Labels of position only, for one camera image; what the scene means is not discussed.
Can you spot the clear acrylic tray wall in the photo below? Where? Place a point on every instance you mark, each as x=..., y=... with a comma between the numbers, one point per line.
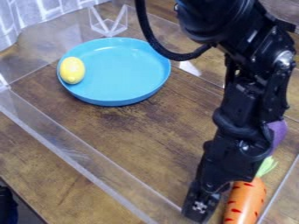
x=133, y=193

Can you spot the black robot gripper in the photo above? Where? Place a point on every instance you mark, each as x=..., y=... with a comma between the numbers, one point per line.
x=230, y=159

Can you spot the white lattice curtain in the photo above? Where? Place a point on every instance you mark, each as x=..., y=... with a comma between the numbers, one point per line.
x=22, y=13

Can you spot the blue round plate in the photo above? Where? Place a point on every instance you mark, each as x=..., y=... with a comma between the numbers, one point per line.
x=125, y=71

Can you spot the yellow toy lemon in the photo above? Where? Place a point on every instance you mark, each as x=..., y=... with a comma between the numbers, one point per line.
x=73, y=70

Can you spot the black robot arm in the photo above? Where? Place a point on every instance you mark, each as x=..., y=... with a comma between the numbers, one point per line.
x=259, y=60

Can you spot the orange toy carrot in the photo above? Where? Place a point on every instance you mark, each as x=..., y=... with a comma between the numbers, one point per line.
x=247, y=197

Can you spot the purple toy eggplant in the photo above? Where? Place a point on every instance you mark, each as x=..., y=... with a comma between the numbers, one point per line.
x=279, y=128

